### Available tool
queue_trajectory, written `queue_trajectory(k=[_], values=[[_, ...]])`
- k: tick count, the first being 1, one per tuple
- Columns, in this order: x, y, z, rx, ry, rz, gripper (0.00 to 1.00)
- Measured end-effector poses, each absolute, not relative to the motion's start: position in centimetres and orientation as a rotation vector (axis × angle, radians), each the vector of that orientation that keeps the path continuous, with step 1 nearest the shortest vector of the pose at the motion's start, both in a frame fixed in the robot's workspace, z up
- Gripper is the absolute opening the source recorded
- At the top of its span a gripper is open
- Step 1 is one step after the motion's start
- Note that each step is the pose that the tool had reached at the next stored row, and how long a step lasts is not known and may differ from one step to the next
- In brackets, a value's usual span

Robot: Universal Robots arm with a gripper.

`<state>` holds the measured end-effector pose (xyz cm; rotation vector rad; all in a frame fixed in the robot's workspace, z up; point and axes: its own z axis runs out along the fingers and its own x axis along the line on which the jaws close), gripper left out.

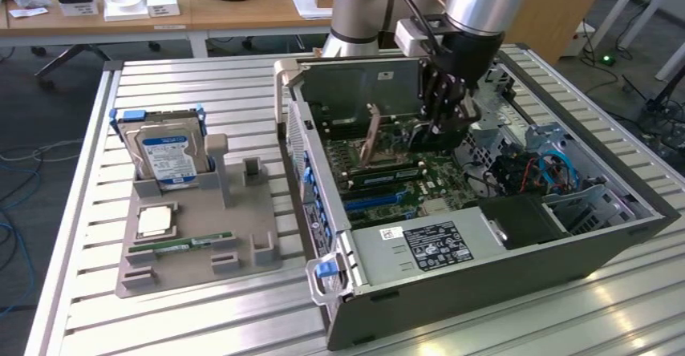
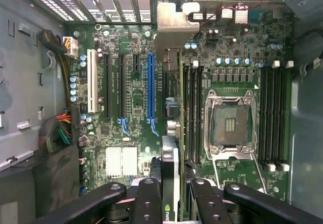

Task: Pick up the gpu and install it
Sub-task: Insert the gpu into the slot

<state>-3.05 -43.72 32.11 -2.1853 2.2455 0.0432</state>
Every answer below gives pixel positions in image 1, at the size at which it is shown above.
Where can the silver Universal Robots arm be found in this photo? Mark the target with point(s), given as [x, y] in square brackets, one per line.
[480, 3]

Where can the green RAM stick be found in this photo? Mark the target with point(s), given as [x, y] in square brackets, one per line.
[176, 243]

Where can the white tape roll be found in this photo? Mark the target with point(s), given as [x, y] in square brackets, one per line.
[122, 0]

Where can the small white box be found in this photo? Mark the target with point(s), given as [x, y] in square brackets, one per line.
[160, 5]

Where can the white paper slip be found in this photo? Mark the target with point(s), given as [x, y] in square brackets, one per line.
[26, 12]

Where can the hard disk in blue caddy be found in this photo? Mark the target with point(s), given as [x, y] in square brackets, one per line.
[165, 155]

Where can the black chair base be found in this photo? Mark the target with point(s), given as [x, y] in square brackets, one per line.
[58, 61]

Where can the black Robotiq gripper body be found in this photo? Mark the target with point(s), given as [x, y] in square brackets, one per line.
[470, 55]

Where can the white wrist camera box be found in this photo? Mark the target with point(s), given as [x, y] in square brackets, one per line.
[408, 37]

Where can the wooden cabinet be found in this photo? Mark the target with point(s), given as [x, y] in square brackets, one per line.
[562, 19]

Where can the black and white box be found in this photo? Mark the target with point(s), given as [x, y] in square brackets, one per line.
[77, 7]

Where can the device with green light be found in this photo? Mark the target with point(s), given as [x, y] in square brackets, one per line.
[607, 59]

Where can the open dark PC case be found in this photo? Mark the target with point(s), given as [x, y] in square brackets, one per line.
[480, 292]

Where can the silver chipset heatsink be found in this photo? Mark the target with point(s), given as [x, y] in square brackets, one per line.
[439, 207]

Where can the silver disk bay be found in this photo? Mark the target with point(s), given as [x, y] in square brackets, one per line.
[588, 207]

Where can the wooden desk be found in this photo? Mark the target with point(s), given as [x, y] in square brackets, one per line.
[80, 25]
[309, 23]

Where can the white box with red dot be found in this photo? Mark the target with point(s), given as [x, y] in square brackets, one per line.
[580, 43]

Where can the green motherboard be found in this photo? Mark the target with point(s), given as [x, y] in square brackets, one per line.
[443, 163]

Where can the silver CPU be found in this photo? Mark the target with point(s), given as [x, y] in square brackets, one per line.
[153, 221]

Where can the black tripod stand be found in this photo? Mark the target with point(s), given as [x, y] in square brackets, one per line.
[663, 95]

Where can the silver drive cage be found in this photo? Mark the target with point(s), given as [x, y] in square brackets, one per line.
[496, 131]

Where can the blue expansion slot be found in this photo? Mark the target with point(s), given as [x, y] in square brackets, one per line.
[374, 200]

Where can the grey power supply unit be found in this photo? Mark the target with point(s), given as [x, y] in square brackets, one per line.
[384, 256]

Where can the flat white box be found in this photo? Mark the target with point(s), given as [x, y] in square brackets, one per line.
[125, 15]

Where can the white table frame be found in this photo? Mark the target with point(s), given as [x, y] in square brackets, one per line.
[618, 3]

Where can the blue case latch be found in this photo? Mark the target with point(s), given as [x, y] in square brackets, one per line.
[324, 271]

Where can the stack of white papers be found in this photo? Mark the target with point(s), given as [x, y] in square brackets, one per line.
[307, 5]

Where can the black graphics card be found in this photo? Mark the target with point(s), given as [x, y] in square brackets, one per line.
[435, 139]

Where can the CPU socket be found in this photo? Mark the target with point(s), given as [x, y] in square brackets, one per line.
[395, 156]

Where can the grey parts rack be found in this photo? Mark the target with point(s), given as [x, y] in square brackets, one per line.
[197, 207]

